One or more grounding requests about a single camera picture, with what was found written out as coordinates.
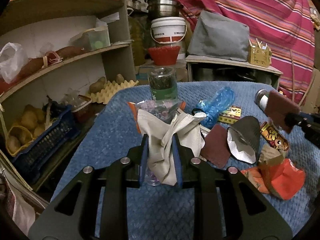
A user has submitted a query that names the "white face mask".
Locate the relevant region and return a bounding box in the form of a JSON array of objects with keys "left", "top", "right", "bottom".
[{"left": 137, "top": 109, "right": 206, "bottom": 186}]

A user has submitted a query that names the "maroon sponge block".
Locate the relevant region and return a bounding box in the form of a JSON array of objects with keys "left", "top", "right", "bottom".
[{"left": 264, "top": 90, "right": 300, "bottom": 134}]

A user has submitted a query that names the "clear jar green label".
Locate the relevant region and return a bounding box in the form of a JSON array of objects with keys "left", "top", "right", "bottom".
[{"left": 254, "top": 89, "right": 269, "bottom": 112}]

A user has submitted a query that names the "orange snack wrapper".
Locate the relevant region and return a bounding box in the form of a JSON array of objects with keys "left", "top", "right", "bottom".
[{"left": 241, "top": 158, "right": 306, "bottom": 200}]

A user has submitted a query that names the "purple clear wrapper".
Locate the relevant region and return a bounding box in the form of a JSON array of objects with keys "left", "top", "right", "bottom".
[{"left": 135, "top": 99, "right": 182, "bottom": 124}]

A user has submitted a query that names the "maroon scouring pad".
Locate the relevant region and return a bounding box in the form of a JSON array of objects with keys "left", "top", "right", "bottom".
[{"left": 201, "top": 124, "right": 231, "bottom": 169}]

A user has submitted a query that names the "yellow snack can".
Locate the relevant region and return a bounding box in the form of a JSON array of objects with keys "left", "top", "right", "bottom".
[{"left": 260, "top": 122, "right": 290, "bottom": 152}]

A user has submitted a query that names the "brown crumpled paper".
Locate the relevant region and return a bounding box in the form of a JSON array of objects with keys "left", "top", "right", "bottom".
[{"left": 258, "top": 144, "right": 285, "bottom": 166}]

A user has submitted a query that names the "blue quilted table cloth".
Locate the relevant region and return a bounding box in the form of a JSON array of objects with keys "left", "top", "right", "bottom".
[{"left": 55, "top": 81, "right": 319, "bottom": 239}]

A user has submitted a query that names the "yellow cigarette box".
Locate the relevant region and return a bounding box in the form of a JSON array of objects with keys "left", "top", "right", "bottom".
[{"left": 218, "top": 106, "right": 241, "bottom": 125}]

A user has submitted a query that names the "green label jar upright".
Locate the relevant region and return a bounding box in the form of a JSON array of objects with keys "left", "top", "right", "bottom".
[{"left": 148, "top": 67, "right": 178, "bottom": 100}]

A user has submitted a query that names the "blue plastic bag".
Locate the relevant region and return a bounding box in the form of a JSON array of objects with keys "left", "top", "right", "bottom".
[{"left": 196, "top": 87, "right": 235, "bottom": 129}]

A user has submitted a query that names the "wooden side cabinet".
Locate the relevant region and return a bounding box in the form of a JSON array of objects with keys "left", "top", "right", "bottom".
[{"left": 185, "top": 55, "right": 283, "bottom": 89}]

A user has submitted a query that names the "yellow egg tray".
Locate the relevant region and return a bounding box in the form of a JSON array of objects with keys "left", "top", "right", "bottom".
[{"left": 85, "top": 80, "right": 139, "bottom": 105}]

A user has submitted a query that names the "yellow chopstick holder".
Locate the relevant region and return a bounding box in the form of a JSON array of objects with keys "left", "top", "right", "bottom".
[{"left": 248, "top": 38, "right": 272, "bottom": 67}]

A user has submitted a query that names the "red plastic basket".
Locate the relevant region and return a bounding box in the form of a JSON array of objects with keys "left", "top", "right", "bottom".
[{"left": 148, "top": 46, "right": 180, "bottom": 66}]

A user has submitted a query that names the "dark blue crate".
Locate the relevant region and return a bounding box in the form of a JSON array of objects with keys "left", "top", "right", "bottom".
[{"left": 12, "top": 105, "right": 80, "bottom": 184}]

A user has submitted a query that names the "white plastic bucket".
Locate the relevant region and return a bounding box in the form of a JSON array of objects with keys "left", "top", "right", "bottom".
[{"left": 150, "top": 17, "right": 187, "bottom": 44}]

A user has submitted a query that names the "pink striped curtain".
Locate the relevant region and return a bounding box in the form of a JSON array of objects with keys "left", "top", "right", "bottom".
[{"left": 176, "top": 0, "right": 315, "bottom": 103}]

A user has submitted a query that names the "grey cloth cover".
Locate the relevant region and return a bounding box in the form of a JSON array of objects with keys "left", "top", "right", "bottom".
[{"left": 188, "top": 10, "right": 249, "bottom": 62}]

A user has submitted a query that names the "large yellow oil jug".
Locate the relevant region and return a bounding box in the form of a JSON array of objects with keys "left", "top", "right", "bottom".
[{"left": 127, "top": 7, "right": 146, "bottom": 66}]

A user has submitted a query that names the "wooden corner shelf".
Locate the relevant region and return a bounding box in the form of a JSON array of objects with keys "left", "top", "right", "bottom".
[{"left": 0, "top": 0, "right": 137, "bottom": 140}]

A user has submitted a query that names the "steel pot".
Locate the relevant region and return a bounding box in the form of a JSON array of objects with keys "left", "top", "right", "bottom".
[{"left": 145, "top": 0, "right": 184, "bottom": 19}]

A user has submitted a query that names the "white plastic bag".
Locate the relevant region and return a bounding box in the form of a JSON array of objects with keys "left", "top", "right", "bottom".
[{"left": 1, "top": 42, "right": 28, "bottom": 83}]

